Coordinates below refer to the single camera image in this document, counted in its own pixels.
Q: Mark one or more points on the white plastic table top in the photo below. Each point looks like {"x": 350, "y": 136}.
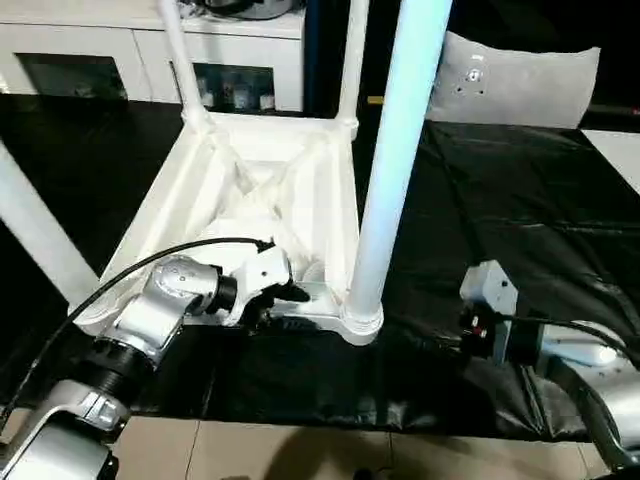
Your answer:
{"x": 250, "y": 200}

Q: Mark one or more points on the white plastic table leg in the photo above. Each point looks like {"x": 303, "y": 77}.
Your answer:
{"x": 352, "y": 65}
{"x": 395, "y": 150}
{"x": 40, "y": 225}
{"x": 182, "y": 65}

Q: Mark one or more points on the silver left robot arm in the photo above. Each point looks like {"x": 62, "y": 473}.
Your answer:
{"x": 150, "y": 310}

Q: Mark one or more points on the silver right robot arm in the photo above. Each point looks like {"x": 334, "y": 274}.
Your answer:
{"x": 600, "y": 370}

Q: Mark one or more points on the white flat board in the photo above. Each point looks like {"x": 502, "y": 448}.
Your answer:
{"x": 617, "y": 155}

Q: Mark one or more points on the black cabinet with yellow label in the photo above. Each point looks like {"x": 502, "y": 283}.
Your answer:
{"x": 325, "y": 55}

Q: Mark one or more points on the grey pillow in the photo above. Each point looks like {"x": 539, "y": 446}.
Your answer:
{"x": 515, "y": 80}

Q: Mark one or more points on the dark round object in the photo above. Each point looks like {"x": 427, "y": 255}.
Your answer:
{"x": 250, "y": 7}

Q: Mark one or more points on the white cabinet with glass doors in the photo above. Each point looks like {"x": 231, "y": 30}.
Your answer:
{"x": 100, "y": 50}

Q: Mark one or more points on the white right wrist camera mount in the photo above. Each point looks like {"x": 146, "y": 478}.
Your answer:
{"x": 492, "y": 285}

